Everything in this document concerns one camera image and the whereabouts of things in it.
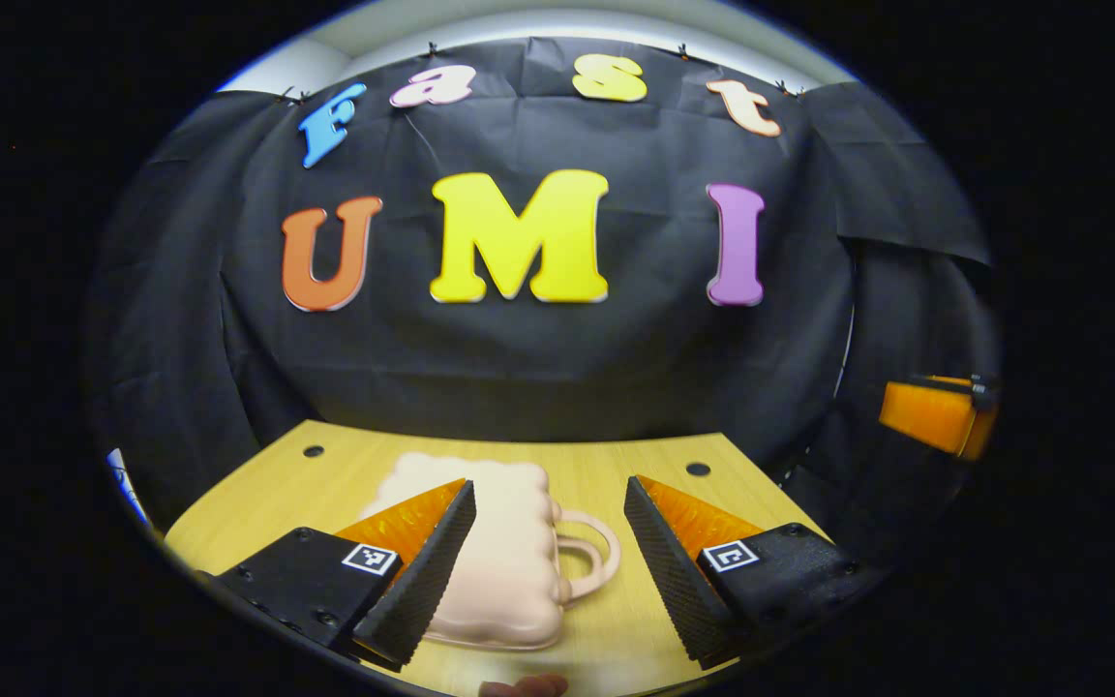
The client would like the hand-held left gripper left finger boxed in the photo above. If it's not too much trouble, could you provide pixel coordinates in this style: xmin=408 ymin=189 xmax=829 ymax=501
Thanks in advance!
xmin=210 ymin=476 xmax=479 ymax=672

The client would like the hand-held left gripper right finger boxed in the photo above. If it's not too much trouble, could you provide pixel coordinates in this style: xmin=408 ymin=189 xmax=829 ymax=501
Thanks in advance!
xmin=621 ymin=472 xmax=886 ymax=673

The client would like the pink suitcase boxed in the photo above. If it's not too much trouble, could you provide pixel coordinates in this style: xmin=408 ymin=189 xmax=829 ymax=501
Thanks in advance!
xmin=359 ymin=452 xmax=622 ymax=652

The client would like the black backdrop cloth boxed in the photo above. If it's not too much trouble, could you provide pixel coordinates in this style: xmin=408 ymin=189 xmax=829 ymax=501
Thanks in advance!
xmin=83 ymin=37 xmax=999 ymax=558

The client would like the white patterned panel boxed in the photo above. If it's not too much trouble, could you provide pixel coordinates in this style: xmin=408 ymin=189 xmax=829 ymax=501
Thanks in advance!
xmin=107 ymin=447 xmax=147 ymax=524

